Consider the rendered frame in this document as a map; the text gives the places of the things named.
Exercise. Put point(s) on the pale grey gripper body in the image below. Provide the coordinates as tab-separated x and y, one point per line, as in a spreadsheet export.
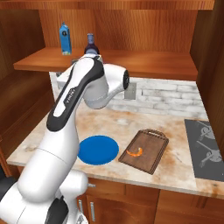
64	75

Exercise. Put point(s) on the brown wooden cutting board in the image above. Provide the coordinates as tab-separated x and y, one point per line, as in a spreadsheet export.
151	145

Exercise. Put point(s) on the grey wall outlet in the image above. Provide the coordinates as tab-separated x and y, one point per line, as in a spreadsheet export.
130	91

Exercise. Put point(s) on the wooden drawer front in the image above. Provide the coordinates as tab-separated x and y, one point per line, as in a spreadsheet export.
108	186

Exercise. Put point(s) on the grey hob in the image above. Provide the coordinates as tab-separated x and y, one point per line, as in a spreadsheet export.
204	151

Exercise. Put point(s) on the wooden open cabinet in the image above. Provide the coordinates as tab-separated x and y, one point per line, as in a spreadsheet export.
140	32

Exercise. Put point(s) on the wooden cupboard door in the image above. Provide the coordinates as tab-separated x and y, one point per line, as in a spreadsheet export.
83	208
189	214
122	210

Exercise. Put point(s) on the blue carton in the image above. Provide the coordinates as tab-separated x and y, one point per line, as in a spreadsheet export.
65	38

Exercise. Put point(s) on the dark purple condiment bottle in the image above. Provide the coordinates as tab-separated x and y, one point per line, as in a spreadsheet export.
91	46

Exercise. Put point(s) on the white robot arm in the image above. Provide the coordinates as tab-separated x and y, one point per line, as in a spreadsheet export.
62	151

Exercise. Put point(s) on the blue round plate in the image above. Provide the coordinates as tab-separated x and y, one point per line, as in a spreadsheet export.
97	150

